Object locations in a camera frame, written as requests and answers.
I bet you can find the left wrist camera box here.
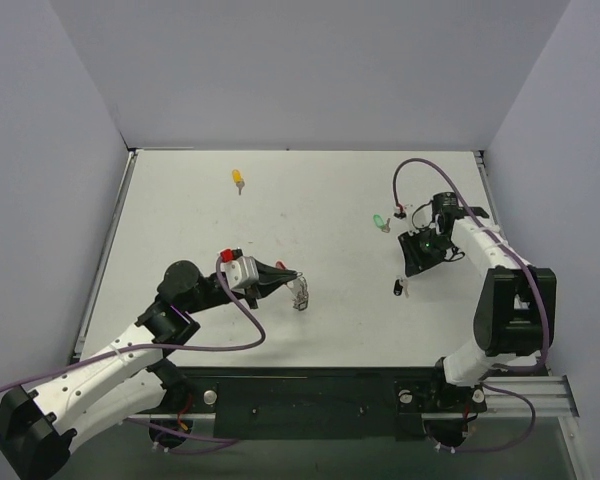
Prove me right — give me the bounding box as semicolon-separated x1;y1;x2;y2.
219;249;259;290

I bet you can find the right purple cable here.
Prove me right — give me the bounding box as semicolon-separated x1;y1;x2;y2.
392;158;551;455

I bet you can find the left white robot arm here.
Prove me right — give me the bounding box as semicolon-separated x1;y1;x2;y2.
0;250;308;479

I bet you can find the green tagged key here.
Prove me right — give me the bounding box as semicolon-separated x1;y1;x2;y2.
373;214;391;233

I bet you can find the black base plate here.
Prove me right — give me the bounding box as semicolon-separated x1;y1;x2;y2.
150;367;486;441

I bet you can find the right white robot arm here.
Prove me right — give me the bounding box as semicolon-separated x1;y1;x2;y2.
396;192;557;409

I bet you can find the chain of metal keyrings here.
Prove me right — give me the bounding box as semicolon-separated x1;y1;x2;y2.
285;272;311;312

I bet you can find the yellow tagged key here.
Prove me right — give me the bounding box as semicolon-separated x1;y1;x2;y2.
232;169;245;195

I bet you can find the dark blue tagged key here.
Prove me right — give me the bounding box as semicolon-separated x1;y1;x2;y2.
393;276;410;298

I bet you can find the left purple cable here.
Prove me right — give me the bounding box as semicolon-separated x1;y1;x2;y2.
0;257;269;455

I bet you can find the purple cable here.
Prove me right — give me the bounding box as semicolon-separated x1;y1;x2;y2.
392;158;551;455
0;257;269;455

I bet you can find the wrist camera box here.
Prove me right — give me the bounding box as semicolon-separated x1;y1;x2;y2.
393;204;420;233
219;249;259;290

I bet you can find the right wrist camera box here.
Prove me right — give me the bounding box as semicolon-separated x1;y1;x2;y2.
393;204;420;233

